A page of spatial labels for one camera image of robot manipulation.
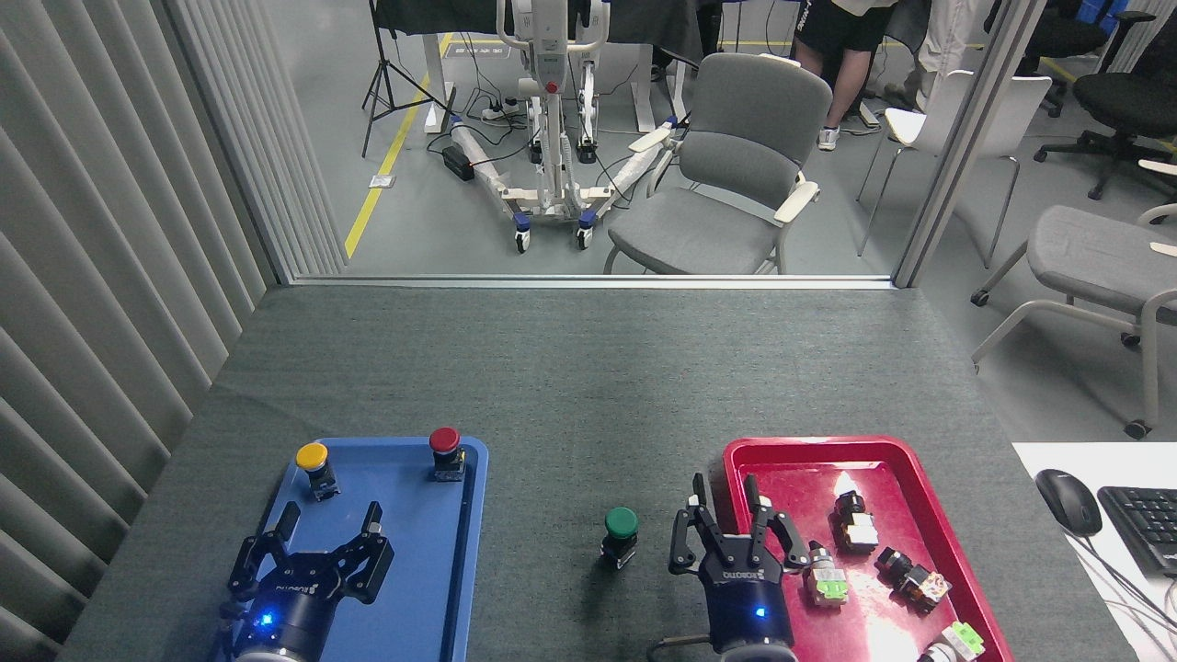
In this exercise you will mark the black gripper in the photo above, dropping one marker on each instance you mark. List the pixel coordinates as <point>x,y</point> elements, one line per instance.
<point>747,607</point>
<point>292,616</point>

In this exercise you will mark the green push button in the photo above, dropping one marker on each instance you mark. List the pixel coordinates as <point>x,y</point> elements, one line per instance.
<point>622,522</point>

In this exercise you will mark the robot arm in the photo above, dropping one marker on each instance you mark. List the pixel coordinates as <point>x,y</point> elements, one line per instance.
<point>756,656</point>
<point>267,656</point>

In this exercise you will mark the yellow push button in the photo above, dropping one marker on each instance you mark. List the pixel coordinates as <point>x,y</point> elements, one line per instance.
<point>312,456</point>

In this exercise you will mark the red push button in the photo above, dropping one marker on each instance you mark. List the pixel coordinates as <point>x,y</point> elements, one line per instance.
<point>444,439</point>

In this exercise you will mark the red plastic tray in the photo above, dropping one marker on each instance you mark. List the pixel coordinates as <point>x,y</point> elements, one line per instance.
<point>800,469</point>

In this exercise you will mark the blue plastic tray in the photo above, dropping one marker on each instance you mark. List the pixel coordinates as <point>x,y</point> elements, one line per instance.
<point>423,570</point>

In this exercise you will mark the black computer mouse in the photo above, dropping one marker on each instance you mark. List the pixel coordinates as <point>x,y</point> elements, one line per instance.
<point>1068,501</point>

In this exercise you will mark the grey armchair with cream armrests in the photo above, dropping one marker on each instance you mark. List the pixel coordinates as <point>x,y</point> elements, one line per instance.
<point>726,156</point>

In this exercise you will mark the grey slatted panel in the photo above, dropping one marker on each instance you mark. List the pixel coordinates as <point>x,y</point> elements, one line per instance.
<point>101,239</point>

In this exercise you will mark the black keyboard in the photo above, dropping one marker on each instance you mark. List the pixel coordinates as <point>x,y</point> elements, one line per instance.
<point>1145,529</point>

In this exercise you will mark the black power adapter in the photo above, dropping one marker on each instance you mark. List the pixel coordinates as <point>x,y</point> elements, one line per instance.
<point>457,162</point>

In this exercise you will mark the white stand on wheels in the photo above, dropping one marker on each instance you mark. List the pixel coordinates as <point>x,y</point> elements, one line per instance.
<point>552,138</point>

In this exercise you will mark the grey chair on castors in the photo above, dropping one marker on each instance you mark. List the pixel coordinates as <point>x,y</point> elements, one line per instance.
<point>1094,253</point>

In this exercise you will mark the white power strip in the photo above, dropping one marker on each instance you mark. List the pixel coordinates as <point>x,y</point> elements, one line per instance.
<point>501,110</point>

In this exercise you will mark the black tripod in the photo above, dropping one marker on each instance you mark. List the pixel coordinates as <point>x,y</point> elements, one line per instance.
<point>386,78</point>

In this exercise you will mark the white plastic chair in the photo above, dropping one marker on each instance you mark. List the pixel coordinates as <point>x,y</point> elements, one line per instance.
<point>1002,106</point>

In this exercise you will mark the person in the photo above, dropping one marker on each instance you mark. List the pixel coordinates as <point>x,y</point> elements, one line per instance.
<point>851,37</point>

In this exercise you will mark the black office chair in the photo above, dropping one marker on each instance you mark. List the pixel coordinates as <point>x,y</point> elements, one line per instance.
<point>1126,101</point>

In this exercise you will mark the silver switch with green base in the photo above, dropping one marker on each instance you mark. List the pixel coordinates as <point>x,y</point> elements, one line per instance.
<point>828,579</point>

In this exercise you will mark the black and white switch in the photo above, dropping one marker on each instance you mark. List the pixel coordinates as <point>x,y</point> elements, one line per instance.
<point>857,526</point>

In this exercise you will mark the black switch with orange end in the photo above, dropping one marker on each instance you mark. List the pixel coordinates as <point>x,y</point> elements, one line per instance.
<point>910,577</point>

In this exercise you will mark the white switch with green block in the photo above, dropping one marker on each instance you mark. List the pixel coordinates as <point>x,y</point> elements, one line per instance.
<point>961,639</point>

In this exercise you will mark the silver table rail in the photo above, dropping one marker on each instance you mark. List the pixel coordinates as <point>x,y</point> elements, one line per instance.
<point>588,281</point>

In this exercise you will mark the silver post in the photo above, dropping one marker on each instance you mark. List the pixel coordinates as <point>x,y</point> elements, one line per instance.
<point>965,138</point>

